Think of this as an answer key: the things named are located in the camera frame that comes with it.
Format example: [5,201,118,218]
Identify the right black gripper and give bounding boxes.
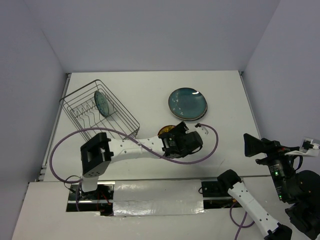
[242,130,299,199]

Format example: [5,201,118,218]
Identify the yellow patterned small plate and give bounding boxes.
[157,125,176,138]

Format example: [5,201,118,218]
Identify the dark green plate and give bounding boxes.
[168,87,208,118]

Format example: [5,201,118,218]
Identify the blue white floral plate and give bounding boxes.
[178,110,207,122]

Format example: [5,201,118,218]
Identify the green blue patterned small plate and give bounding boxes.
[94,91,110,118]

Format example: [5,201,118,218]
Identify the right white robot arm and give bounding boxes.
[217,133,320,240]

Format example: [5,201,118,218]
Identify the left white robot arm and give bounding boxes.
[80,122,203,200]

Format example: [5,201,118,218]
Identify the silver tape sheet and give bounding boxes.
[112,179,205,217]

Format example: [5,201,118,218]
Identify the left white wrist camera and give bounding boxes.
[194,123,209,135]

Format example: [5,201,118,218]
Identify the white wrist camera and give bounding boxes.
[284,137,320,157]
[194,123,209,135]

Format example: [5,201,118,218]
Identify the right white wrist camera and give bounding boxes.
[284,137,320,157]

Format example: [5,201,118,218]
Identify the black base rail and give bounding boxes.
[66,179,236,217]

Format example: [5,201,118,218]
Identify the grey wire dish rack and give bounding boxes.
[59,79,140,138]

